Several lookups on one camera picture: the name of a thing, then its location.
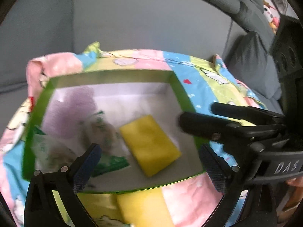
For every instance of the green cardboard box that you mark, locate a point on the green cardboard box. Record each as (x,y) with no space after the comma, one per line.
(151,94)

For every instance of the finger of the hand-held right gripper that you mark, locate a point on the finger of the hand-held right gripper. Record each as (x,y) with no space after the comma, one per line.
(236,110)
(201,124)

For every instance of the purple mesh bath loofah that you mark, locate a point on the purple mesh bath loofah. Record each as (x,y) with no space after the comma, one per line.
(78,108)

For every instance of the grey sofa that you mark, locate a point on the grey sofa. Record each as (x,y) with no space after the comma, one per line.
(142,16)

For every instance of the colourful plush toy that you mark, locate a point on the colourful plush toy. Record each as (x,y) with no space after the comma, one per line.
(271,16)

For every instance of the cartoon printed bed sheet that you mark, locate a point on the cartoon printed bed sheet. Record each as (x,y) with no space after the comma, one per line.
(208,85)

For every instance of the grey sofa cushion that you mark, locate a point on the grey sofa cushion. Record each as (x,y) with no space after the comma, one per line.
(35,28)
(253,61)

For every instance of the person's right hand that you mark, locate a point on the person's right hand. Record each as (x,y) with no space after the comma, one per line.
(294,183)

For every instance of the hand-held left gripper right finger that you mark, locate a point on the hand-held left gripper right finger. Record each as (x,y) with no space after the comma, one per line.
(205,156)

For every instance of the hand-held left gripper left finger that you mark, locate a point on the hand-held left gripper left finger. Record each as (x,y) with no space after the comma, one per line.
(94,155)

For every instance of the yellow sponge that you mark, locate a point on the yellow sponge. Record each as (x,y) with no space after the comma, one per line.
(149,144)

